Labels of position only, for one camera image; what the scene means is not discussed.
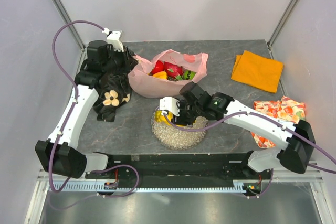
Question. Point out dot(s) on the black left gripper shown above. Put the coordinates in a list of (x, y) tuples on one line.
[(129, 62)]

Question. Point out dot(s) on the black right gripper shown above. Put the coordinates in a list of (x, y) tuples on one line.
[(181, 119)]

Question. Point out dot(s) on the pink plastic bag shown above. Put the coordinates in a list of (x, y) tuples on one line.
[(151, 87)]

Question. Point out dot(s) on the green fake watermelon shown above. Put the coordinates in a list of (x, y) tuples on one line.
[(188, 75)]

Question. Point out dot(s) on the red fake dragon fruit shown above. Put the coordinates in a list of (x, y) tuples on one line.
[(173, 71)]

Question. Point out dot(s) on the yellow fake banana bunch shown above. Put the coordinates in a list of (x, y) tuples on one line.
[(163, 118)]

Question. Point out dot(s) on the yellow fake bell pepper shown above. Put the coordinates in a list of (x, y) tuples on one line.
[(160, 75)]

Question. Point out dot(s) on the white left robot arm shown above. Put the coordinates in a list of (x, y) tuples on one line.
[(102, 85)]

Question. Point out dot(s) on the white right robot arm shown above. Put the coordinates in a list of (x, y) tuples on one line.
[(293, 141)]

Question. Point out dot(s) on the red fake apple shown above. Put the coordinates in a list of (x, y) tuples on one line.
[(159, 67)]

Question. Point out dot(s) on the black flower patterned cloth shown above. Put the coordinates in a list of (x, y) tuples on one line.
[(117, 91)]

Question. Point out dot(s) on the speckled round plate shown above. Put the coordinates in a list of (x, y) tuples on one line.
[(173, 138)]

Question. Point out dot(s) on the orange folded cloth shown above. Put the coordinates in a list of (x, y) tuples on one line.
[(257, 71)]

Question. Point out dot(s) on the floral patterned cloth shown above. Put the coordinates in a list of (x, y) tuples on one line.
[(285, 109)]

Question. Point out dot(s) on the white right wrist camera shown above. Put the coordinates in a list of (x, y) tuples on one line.
[(170, 104)]

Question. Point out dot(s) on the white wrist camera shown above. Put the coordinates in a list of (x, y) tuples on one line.
[(113, 38), (170, 104)]

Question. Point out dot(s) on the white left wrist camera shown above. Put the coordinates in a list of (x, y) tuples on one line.
[(113, 38)]

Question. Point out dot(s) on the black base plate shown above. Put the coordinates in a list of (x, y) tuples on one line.
[(224, 166)]

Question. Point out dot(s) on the grey slotted cable duct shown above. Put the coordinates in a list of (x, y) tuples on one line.
[(104, 187)]

